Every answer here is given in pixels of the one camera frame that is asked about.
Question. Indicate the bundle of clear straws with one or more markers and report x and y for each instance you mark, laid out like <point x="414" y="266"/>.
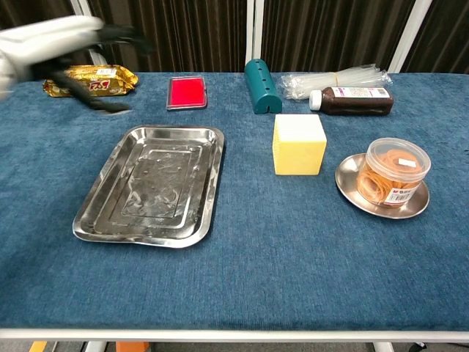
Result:
<point x="348" y="77"/>

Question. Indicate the blue table cloth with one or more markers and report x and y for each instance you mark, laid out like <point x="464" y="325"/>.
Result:
<point x="275" y="264"/>

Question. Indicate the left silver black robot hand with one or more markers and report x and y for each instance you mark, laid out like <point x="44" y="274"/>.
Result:
<point x="47" y="44"/>

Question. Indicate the brown bottle white cap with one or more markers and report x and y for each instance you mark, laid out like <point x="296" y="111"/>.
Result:
<point x="355" y="102"/>

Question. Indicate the white partition post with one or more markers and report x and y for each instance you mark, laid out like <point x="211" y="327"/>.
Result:
<point x="81" y="7"/>
<point x="410" y="33"/>
<point x="254" y="29"/>

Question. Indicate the clear rubber band container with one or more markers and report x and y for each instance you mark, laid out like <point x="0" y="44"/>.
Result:
<point x="392" y="176"/>

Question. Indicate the gold biscuit packet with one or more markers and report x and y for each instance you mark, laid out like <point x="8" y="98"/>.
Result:
<point x="110" y="82"/>

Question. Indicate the rectangular stainless steel tray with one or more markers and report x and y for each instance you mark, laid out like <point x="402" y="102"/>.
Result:
<point x="154" y="190"/>

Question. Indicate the yellow sticky note cube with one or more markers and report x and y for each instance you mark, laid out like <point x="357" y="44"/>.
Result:
<point x="298" y="154"/>

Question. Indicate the white table frame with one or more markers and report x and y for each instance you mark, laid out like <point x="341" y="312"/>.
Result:
<point x="220" y="335"/>

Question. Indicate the teal half-round plastic holder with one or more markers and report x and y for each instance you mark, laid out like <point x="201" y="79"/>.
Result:
<point x="262" y="88"/>

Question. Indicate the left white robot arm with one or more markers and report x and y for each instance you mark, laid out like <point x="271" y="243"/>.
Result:
<point x="5" y="80"/>

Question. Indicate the round stainless steel plate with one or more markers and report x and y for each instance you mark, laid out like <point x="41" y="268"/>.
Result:
<point x="348" y="172"/>

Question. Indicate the red ink pad case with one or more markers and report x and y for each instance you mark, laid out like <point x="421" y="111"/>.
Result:
<point x="187" y="91"/>

